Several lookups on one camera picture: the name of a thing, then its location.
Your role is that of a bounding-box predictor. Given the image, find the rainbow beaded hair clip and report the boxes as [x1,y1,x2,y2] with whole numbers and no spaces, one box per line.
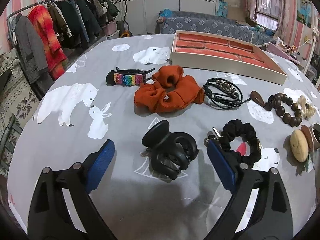
[105,67,155,87]

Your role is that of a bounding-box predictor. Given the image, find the black braided leather bracelet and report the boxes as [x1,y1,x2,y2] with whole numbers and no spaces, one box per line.
[202,77,251,110]

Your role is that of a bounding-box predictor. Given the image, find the grey coat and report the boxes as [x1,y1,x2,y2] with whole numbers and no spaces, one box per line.
[15,14,48,84]

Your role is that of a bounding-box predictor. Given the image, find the grey polar bear tablecloth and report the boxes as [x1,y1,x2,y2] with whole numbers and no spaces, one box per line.
[8,34,318,239]

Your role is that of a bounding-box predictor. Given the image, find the garment steamer with yellow base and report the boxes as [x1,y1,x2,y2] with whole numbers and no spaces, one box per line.
[117,0,133,38]

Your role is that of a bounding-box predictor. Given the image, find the blue poster on wall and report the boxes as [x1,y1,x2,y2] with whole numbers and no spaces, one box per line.
[297,0,312,28]

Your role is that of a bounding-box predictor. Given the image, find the black plastic claw hair clip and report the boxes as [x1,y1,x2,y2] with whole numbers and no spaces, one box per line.
[142,120,199,180]

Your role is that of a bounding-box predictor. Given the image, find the orange fabric scrunchie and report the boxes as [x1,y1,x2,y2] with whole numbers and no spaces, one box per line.
[134,66,204,113]

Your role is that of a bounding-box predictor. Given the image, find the cream tray with orange lining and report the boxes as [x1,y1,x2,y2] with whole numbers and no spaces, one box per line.
[170,30,287,85]

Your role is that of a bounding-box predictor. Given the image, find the dark hanging clothes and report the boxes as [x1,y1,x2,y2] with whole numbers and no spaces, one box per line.
[46,0,120,50]

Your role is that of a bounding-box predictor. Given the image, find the window with pink curtains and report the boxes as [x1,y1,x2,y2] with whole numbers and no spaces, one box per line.
[245,0,300,43]

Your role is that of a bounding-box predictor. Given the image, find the black fabric scrunchie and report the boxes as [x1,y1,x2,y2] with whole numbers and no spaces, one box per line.
[205,119,261,168]

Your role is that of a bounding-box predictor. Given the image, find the white framed mirror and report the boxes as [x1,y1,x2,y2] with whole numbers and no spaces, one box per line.
[303,14,319,91]

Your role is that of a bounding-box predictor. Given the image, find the metal clothes rack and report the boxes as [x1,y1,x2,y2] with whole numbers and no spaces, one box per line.
[6,0,60,48]

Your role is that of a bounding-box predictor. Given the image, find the pink bedside cabinet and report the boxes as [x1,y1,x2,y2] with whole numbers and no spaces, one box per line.
[266,43,307,68]

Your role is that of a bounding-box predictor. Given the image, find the bed with blue patterned cover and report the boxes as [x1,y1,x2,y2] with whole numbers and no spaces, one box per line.
[155,10,276,46]

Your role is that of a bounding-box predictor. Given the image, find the cream flower hair accessory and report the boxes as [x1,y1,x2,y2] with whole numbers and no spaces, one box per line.
[297,95,316,120]

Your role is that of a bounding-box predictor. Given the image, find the brown wooden bead bracelet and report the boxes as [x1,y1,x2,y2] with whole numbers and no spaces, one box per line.
[249,90,303,127]

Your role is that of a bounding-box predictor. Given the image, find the red orange jacket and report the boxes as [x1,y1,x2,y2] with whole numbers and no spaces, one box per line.
[28,5,67,81]

